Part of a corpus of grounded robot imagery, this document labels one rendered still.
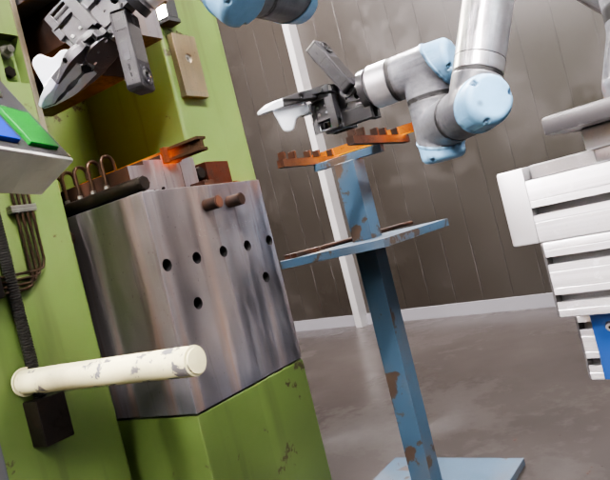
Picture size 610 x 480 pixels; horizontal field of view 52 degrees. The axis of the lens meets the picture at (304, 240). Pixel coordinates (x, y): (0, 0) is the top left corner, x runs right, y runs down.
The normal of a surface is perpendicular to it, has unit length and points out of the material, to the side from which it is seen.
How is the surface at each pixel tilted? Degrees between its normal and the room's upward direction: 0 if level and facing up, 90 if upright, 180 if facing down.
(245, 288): 90
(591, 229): 90
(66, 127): 90
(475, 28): 73
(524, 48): 90
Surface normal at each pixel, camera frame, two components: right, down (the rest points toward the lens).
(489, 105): 0.21, -0.04
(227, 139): 0.81, -0.19
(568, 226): -0.67, 0.17
